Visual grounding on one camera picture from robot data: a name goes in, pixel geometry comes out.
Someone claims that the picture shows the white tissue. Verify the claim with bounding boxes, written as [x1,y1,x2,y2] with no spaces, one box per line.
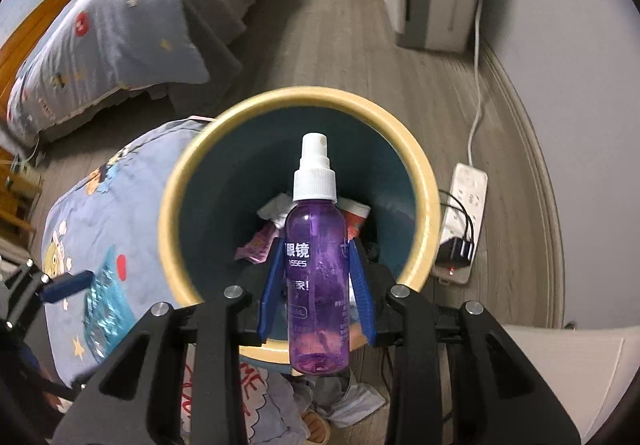
[257,194,293,228]

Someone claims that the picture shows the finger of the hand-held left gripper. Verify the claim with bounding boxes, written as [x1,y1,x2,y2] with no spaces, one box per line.
[5,260,95,326]

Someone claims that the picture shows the pink wrapper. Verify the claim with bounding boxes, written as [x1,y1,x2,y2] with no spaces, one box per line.
[235,220,278,266]

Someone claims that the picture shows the grey pants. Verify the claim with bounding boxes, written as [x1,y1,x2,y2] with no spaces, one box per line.
[290,365,388,428]

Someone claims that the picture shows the white cloth with red lettering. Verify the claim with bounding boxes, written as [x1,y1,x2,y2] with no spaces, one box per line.
[182,357,306,445]

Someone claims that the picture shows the black charger cable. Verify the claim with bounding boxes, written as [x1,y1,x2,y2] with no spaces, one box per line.
[439,192,476,246]

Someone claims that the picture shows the red and white packet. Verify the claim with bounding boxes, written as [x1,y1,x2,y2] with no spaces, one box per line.
[345,202,372,238]

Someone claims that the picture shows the small wooden stool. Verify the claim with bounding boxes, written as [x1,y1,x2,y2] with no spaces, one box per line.
[0,145,46,236]

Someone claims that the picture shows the teal crinkled packet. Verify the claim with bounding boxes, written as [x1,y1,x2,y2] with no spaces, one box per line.
[84,255,137,358]

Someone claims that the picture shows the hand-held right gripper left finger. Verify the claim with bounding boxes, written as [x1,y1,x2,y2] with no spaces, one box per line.
[52,237,288,445]

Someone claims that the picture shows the white power strip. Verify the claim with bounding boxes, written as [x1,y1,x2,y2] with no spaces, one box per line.
[434,163,488,285]

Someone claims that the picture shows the bed with blue quilt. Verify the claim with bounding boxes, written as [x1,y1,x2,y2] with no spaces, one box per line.
[7,0,293,146]

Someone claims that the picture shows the black charger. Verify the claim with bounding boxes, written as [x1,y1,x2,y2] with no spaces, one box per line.
[439,237,476,271]

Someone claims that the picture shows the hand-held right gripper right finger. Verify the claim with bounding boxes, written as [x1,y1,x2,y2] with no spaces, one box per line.
[347,237,583,445]

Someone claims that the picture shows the teal bin with yellow rim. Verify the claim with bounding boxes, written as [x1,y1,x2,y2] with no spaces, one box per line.
[159,86,442,365]

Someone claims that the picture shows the white power cable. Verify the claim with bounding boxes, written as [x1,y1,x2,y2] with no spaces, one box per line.
[467,0,486,166]

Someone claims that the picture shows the purple spray bottle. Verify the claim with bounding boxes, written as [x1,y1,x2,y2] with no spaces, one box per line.
[285,132,351,376]

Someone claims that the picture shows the grey bed sheet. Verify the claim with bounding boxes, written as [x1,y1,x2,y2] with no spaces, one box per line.
[170,0,297,113]

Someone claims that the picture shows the wooden bed headboard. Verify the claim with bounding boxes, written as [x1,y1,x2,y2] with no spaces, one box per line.
[0,0,96,76]

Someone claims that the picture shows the white panel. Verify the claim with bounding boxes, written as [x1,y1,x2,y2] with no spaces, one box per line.
[500,322,640,431]

